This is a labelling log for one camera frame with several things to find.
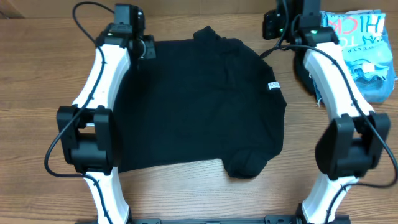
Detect black t-shirt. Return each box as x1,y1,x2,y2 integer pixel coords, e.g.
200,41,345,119
114,27,287,179

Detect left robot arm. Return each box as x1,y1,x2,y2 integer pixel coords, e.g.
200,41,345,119
54,4,156,223

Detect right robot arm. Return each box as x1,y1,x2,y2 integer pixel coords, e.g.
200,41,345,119
262,1,391,224

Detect black folded garment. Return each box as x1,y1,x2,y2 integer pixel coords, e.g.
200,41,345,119
294,50,315,95

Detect light blue printed t-shirt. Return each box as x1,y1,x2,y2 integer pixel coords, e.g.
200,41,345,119
320,9,397,103

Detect blue denim jeans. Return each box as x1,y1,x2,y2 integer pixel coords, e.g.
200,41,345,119
309,71,392,108

